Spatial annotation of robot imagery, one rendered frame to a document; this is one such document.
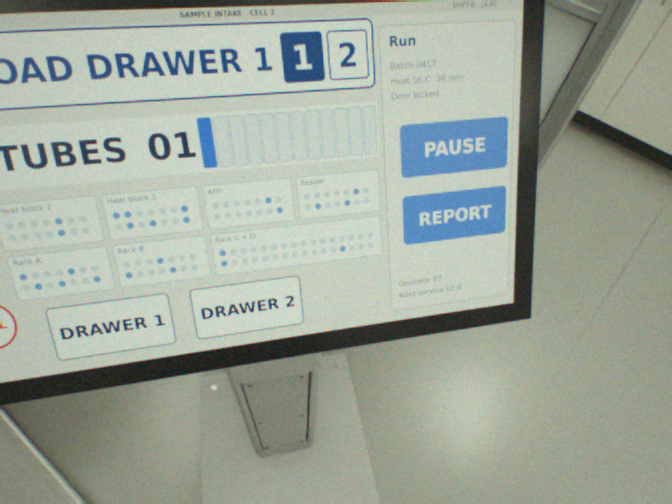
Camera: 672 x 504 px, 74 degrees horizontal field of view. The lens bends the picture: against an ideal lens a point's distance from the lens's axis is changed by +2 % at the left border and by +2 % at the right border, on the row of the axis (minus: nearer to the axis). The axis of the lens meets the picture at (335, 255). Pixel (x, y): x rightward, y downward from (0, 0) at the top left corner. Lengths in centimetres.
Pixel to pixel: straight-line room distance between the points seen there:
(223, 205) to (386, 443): 112
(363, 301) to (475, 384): 114
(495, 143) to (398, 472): 110
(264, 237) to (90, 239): 13
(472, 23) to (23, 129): 35
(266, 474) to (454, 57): 114
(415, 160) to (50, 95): 28
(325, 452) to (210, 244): 102
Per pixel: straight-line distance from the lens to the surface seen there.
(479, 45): 42
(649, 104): 242
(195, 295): 39
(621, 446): 167
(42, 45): 40
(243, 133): 37
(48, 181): 40
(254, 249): 38
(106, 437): 149
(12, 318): 43
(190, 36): 38
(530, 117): 44
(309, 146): 37
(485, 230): 43
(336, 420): 136
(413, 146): 39
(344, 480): 133
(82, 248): 40
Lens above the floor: 135
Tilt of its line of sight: 54 degrees down
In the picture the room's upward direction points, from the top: 6 degrees clockwise
